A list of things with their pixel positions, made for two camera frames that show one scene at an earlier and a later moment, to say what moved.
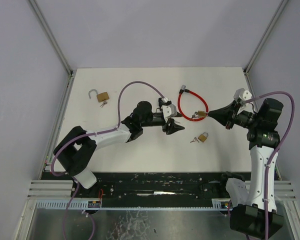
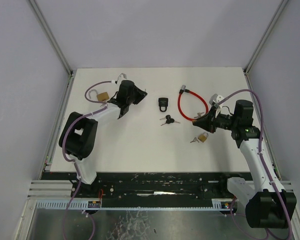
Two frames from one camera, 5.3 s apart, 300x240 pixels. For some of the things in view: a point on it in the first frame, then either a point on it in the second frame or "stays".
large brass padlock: (100, 97) stays
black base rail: (131, 185) stays
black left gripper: (166, 123) -> (129, 100)
